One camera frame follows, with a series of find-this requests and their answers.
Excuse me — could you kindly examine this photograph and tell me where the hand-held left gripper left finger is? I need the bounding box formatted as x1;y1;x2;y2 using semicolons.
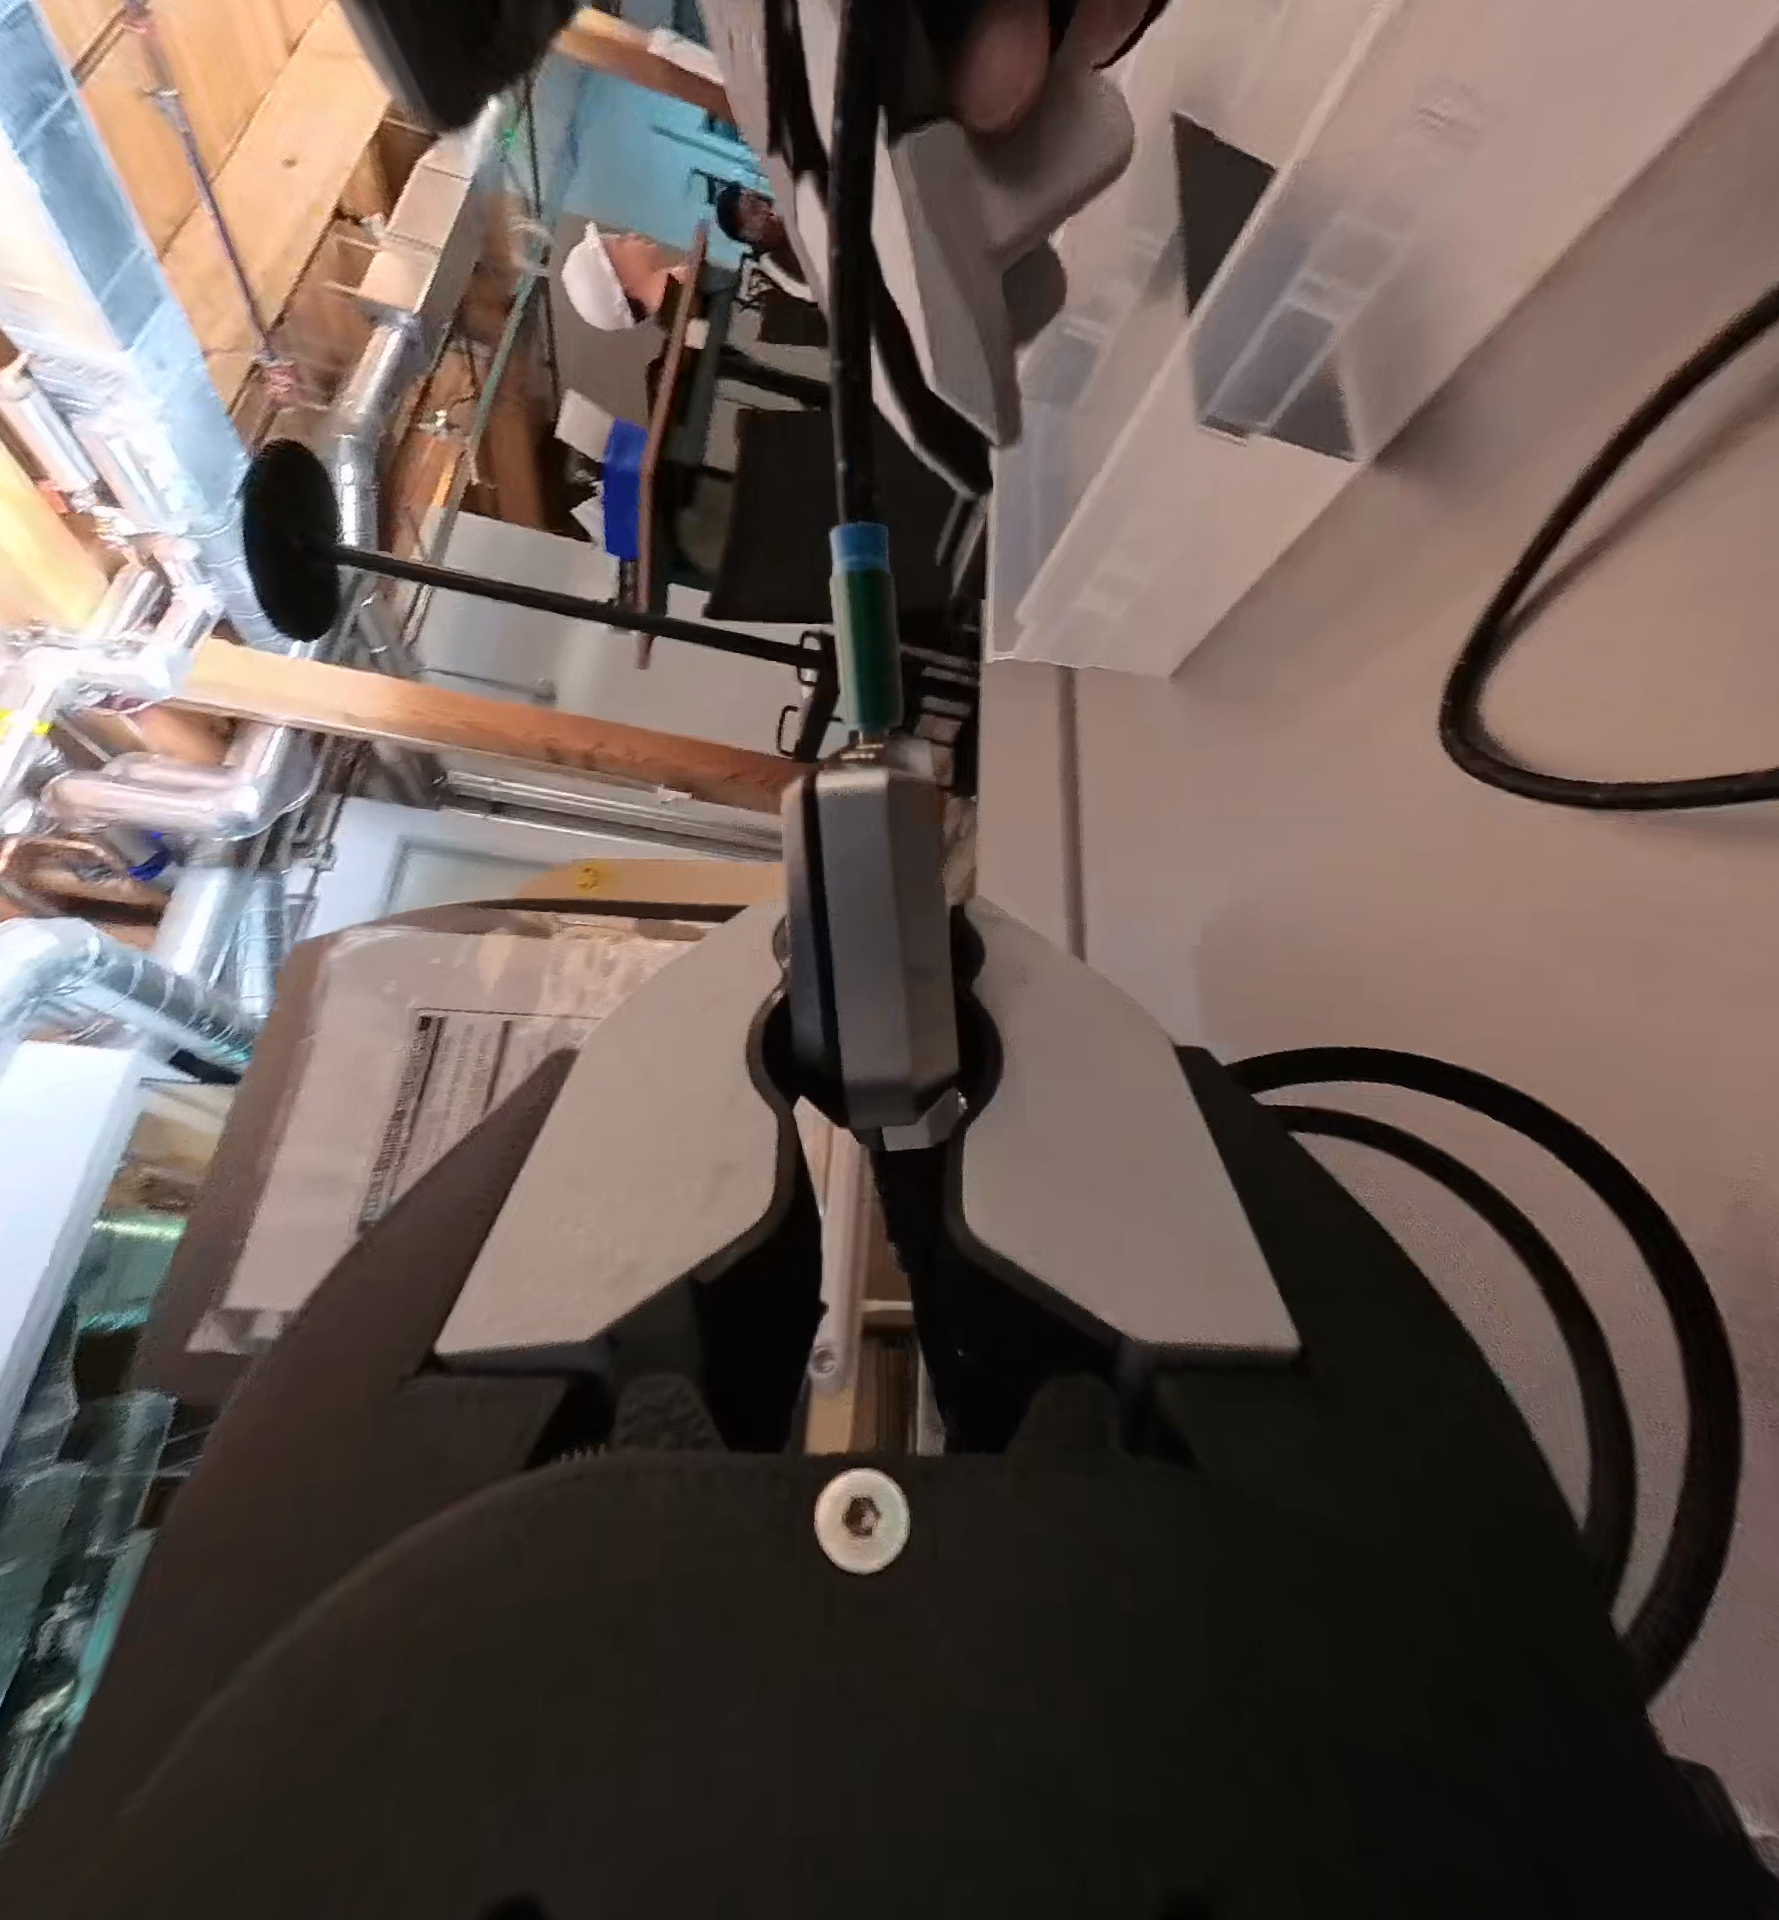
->
433;900;835;1454

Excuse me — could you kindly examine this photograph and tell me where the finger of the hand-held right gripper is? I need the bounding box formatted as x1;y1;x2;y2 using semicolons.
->
700;0;835;310
870;135;1029;452

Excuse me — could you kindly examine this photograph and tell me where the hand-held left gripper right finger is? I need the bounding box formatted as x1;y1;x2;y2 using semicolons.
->
938;893;1313;1454

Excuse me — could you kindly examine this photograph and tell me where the clear plastic bin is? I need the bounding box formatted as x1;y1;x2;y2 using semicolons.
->
986;0;1779;668

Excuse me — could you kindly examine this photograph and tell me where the dark metal hdmi switch box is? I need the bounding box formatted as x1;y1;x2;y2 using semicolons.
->
780;731;979;1158

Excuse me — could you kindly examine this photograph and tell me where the person's right hand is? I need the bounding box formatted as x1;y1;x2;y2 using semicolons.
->
947;0;1178;134

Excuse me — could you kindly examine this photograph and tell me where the wooden instruction sign board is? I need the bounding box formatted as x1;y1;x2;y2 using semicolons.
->
132;858;929;1457

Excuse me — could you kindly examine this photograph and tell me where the black round-base pole stand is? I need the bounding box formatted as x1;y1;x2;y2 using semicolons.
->
241;439;846;677

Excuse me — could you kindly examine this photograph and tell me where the plain black cable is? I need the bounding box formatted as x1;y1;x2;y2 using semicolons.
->
1232;1047;1748;1697

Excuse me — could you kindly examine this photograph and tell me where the silver bent air duct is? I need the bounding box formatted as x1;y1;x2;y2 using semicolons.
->
0;720;323;1088

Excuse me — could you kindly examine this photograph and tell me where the rectangular silver air duct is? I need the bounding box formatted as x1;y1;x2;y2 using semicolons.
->
0;0;223;452

